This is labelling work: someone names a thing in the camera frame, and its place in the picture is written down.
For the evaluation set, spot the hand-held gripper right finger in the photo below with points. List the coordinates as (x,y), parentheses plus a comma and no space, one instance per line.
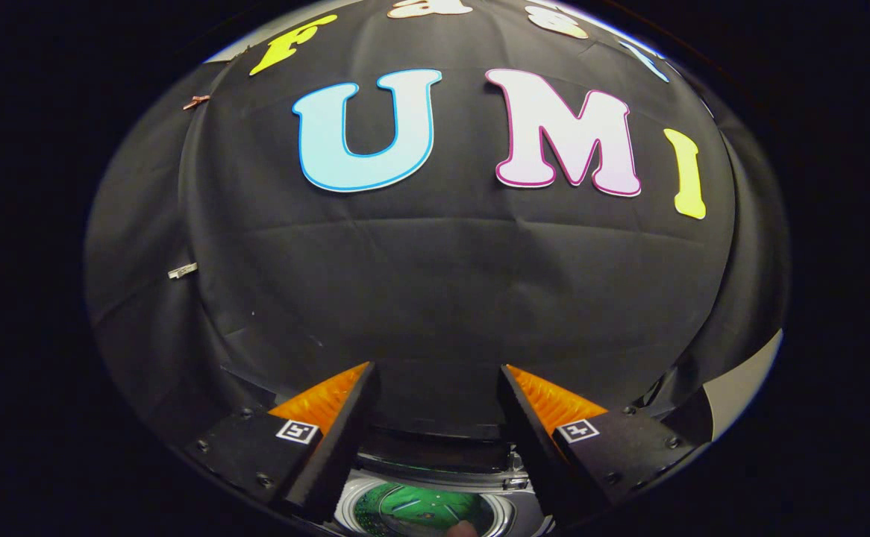
(536,447)

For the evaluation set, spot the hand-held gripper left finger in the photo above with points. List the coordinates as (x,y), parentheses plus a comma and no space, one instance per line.
(345,447)

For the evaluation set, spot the grey washing machine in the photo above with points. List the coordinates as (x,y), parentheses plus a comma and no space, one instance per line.
(509,514)

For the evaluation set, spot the green polo shirt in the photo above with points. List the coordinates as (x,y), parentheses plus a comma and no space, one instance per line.
(427,503)

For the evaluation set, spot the black backdrop cloth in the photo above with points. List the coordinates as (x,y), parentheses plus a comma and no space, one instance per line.
(442,283)

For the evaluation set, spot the silver clip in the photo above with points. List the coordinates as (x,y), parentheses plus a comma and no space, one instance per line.
(183,271)

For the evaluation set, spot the copper clip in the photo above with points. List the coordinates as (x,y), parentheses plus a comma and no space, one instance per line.
(196,102)

